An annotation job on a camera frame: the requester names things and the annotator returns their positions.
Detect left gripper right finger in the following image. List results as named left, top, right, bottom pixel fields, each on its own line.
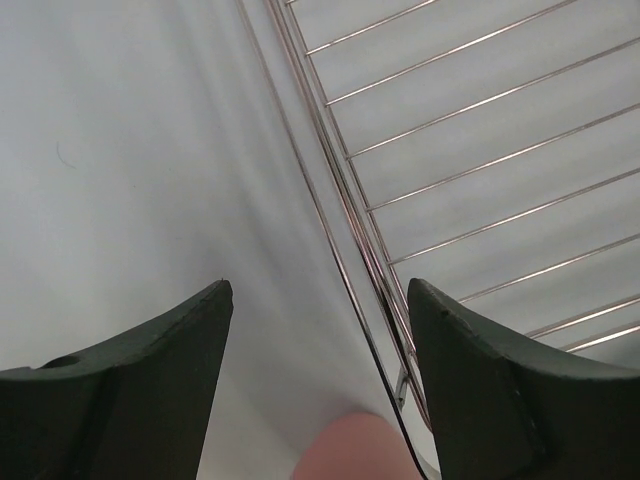
left=407, top=278, right=639, bottom=479

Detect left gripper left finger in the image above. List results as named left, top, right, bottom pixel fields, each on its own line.
left=1, top=280, right=233, bottom=479

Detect metal wire dish rack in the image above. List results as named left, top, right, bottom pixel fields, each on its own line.
left=238, top=1, right=639, bottom=479

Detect pink plastic cup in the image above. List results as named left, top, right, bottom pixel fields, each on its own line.
left=292, top=412, right=421, bottom=480

